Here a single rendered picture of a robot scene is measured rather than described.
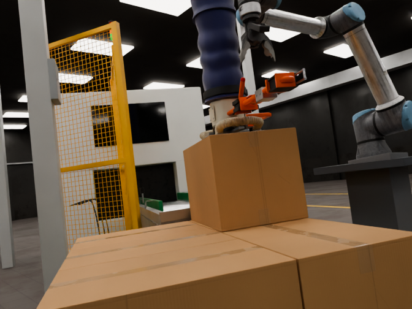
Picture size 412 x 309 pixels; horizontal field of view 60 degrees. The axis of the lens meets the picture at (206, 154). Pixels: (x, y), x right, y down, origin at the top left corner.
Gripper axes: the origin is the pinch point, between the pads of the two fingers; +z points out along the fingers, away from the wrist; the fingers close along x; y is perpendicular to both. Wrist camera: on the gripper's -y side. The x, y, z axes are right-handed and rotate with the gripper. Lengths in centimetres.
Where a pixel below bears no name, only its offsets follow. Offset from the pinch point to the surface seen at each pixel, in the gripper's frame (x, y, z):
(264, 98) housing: 3.8, -8.1, 16.9
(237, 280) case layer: 38, -50, 69
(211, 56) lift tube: 8.7, 34.3, -15.3
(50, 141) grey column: 100, 142, 4
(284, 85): 3.0, -22.7, 16.2
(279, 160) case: -8.0, 9.3, 40.6
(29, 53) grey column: 109, 142, -61
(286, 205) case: -8, 9, 60
